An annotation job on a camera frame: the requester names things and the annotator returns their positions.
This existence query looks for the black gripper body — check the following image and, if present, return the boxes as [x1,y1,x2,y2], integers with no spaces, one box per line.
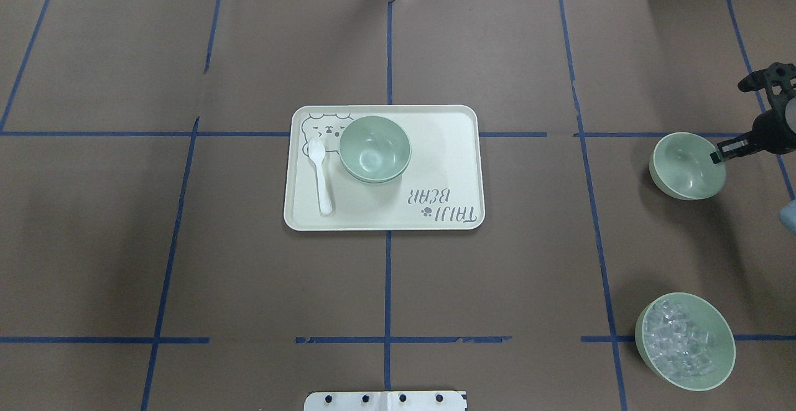
[738,62,795,154]

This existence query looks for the green bowl with ice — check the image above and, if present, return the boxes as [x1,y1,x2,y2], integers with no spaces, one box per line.
[635,292,736,392]

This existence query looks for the ice cubes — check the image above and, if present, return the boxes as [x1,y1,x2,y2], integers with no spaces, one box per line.
[641,299,718,380]

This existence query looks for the cream bear tray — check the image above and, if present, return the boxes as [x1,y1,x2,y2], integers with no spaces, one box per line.
[282,105,486,231]

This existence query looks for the green bowl on tray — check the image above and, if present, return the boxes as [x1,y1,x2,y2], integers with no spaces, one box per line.
[338,116,412,184]

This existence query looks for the white plastic spoon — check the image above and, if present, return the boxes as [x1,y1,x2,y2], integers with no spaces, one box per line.
[308,138,335,216]

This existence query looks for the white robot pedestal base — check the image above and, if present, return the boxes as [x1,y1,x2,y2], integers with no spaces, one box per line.
[303,390,468,410]

